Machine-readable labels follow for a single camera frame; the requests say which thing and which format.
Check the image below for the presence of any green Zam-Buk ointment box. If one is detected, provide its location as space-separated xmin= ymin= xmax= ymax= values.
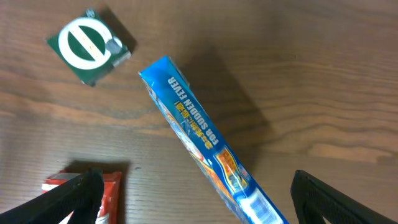
xmin=46 ymin=8 xmax=131 ymax=86

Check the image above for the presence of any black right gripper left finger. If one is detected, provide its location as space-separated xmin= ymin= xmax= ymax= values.
xmin=1 ymin=168 xmax=104 ymax=224

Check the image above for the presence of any blue fever patch box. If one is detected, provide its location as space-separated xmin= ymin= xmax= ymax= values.
xmin=139 ymin=56 xmax=288 ymax=224

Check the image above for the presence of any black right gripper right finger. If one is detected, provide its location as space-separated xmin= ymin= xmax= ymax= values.
xmin=290 ymin=170 xmax=397 ymax=224

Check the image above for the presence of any red medicine box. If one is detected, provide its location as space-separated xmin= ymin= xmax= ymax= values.
xmin=42 ymin=170 xmax=122 ymax=224

